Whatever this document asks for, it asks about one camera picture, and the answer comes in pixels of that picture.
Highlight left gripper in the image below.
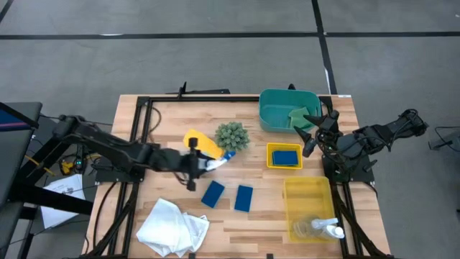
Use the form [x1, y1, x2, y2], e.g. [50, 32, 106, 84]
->
[175, 137, 217, 192]

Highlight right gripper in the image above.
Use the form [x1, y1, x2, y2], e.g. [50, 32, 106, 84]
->
[294, 109, 341, 158]

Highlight spray bottle with blue liquid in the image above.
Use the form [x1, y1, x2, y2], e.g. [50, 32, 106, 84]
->
[204, 150, 237, 172]

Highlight green scouring pad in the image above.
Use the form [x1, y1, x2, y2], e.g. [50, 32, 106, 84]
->
[288, 106, 313, 130]

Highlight blue rectangular sponge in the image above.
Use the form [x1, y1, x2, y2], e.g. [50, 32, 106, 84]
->
[200, 179, 226, 209]
[272, 150, 300, 167]
[234, 184, 254, 213]

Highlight small yellow slotted basket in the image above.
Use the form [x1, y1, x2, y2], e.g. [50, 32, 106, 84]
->
[266, 142, 304, 170]

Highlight translucent yellow plastic bin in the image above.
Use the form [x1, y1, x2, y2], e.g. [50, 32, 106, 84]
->
[283, 175, 339, 243]

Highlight clear plastic cup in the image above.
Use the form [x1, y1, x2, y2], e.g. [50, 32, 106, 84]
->
[291, 218, 324, 241]

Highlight yellow cloth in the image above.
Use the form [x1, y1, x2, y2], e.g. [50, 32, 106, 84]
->
[183, 128, 226, 160]

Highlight teal plastic bin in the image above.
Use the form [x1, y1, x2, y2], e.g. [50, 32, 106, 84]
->
[258, 88, 323, 135]

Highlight artificial green potted plant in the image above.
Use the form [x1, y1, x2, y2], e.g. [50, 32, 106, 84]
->
[214, 121, 251, 154]

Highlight white crumpled cloth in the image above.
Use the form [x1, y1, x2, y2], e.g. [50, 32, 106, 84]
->
[135, 197, 211, 258]

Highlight yellow black device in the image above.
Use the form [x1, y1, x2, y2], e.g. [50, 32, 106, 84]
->
[59, 154, 87, 176]

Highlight white paper sheets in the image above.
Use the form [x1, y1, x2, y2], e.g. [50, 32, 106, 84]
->
[40, 173, 87, 230]

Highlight black workbench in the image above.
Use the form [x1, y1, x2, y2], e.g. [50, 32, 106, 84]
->
[0, 101, 95, 259]

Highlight black aluminium table frame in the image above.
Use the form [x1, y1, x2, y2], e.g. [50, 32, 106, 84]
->
[84, 94, 395, 259]

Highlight black mount bracket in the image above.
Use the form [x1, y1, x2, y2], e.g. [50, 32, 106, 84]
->
[176, 81, 231, 96]

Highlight black floor cable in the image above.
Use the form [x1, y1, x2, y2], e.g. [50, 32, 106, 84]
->
[428, 125, 460, 159]

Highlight yellow strap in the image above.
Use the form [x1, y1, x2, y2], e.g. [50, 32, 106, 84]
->
[24, 154, 57, 177]

